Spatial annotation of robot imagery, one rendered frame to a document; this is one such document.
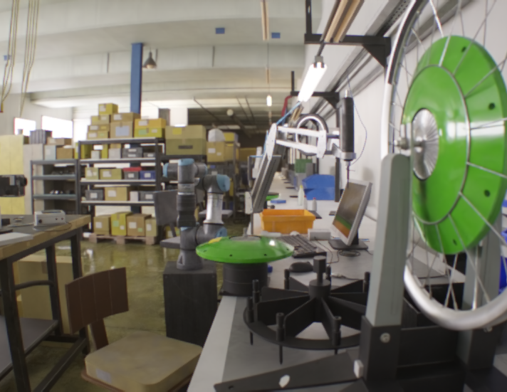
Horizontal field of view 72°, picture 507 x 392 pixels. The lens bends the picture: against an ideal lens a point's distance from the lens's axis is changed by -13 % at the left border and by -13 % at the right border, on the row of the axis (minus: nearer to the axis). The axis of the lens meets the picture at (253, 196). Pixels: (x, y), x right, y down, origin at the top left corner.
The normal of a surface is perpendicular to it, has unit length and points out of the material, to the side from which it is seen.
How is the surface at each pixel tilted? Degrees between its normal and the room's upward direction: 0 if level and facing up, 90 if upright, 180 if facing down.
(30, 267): 90
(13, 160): 90
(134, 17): 90
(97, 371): 90
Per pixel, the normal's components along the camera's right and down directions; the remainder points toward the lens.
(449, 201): -0.95, 0.23
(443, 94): -0.98, -0.12
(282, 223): 0.04, 0.15
